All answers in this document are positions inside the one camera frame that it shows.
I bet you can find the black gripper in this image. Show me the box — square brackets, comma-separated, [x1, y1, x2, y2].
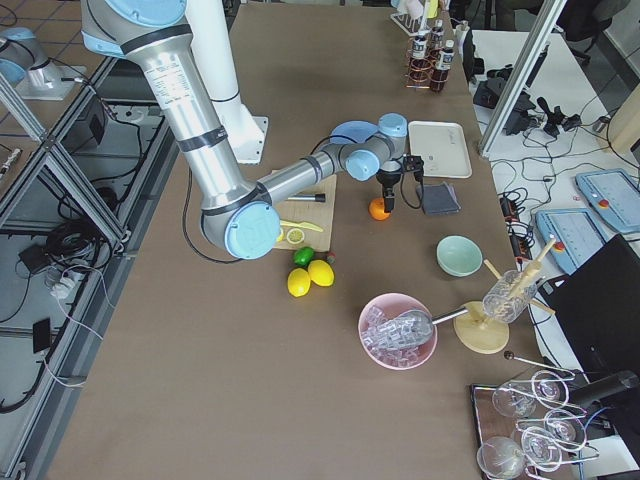
[376, 160, 403, 211]

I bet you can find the orange mandarin fruit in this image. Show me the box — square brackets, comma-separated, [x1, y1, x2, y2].
[368, 197, 391, 221]

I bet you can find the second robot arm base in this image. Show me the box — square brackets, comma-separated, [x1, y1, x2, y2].
[1, 27, 74, 101]

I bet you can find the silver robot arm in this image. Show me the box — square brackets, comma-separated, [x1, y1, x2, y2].
[81, 1, 407, 260]

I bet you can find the grey folded cloth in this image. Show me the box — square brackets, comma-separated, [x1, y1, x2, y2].
[422, 182, 461, 215]

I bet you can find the steel muddler black tip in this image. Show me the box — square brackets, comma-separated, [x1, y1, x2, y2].
[287, 193, 327, 203]

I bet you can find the cream rabbit tray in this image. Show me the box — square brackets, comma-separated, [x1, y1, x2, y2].
[408, 120, 472, 179]

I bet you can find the bamboo cutting board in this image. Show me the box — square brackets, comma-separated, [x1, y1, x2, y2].
[275, 175, 337, 252]

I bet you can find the yellow plastic knife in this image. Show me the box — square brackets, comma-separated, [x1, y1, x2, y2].
[280, 220, 324, 233]

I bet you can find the green ceramic bowl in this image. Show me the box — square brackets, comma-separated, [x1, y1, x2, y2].
[436, 235, 483, 277]

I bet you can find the upper lemon half slice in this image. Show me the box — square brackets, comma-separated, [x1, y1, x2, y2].
[285, 227, 305, 245]

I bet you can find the upper yellow lemon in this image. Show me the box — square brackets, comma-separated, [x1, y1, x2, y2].
[307, 259, 335, 287]

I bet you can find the yellow lemon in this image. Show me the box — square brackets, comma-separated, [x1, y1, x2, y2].
[307, 259, 335, 287]
[287, 268, 311, 298]

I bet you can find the green lime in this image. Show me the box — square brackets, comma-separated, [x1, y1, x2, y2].
[293, 246, 315, 267]

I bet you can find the pink ice bowl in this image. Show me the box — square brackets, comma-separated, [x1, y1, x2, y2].
[358, 293, 438, 370]

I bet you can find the lower yellow lemon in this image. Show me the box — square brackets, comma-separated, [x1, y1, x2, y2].
[287, 268, 311, 298]

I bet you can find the right tea bottle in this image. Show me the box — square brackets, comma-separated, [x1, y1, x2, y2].
[407, 30, 429, 88]

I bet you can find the tea bottle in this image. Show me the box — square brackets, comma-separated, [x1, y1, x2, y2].
[430, 19, 444, 51]
[407, 30, 429, 88]
[430, 40, 455, 93]

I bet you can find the metal ice scoop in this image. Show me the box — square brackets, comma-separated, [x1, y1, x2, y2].
[391, 307, 468, 345]

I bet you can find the middle tea bottle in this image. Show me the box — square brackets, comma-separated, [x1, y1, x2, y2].
[430, 40, 455, 93]

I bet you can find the wooden cup stand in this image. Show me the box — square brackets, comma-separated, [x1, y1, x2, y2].
[454, 236, 555, 354]

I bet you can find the clear glass mug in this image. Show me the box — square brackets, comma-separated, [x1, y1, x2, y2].
[482, 270, 537, 324]

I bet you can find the left tea bottle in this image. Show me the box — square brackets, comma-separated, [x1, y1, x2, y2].
[430, 19, 444, 51]

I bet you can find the blue teach pendant near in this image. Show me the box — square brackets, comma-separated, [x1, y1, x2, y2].
[535, 208, 608, 274]

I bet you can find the blue teach pendant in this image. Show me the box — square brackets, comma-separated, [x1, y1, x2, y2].
[535, 208, 608, 274]
[575, 169, 640, 234]

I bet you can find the blue teach pendant far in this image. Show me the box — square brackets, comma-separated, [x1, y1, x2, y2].
[575, 169, 640, 234]

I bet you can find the black laptop monitor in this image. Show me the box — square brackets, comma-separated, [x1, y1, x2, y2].
[539, 234, 639, 374]

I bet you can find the wine glass rack tray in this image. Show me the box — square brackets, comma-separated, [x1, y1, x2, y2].
[474, 350, 600, 479]

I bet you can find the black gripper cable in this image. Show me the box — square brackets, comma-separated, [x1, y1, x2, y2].
[397, 169, 426, 210]

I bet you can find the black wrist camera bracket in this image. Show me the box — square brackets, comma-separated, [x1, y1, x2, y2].
[402, 154, 424, 182]

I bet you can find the copper wire bottle rack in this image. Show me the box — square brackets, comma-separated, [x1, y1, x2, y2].
[404, 49, 446, 92]

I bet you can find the aluminium camera post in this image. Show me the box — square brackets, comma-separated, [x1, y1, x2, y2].
[478, 0, 566, 157]

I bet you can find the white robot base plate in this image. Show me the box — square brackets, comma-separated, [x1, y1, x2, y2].
[229, 104, 269, 165]

